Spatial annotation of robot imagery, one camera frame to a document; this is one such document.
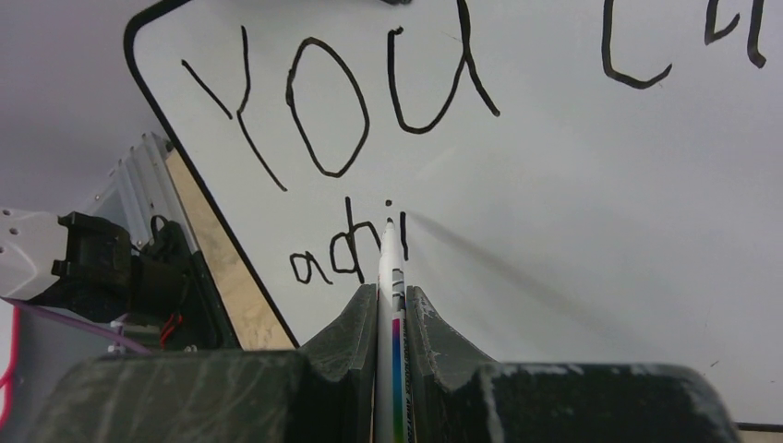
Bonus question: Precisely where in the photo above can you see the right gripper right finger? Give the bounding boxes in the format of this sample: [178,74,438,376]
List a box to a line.
[406,286,492,442]

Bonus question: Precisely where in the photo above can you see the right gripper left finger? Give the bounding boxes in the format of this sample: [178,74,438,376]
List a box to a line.
[299,284,378,442]

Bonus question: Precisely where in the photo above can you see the white whiteboard marker pen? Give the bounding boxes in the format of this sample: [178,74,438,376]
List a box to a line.
[373,218,415,442]

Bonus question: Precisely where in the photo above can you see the white whiteboard black frame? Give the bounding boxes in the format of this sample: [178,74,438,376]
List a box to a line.
[124,1,782,426]

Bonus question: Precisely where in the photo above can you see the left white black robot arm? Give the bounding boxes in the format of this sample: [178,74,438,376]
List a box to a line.
[1,208,190,323]

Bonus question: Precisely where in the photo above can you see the aluminium frame rail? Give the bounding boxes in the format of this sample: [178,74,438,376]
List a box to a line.
[76,133,199,252]

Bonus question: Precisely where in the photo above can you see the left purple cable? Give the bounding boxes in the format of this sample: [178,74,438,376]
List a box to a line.
[0,296,154,429]

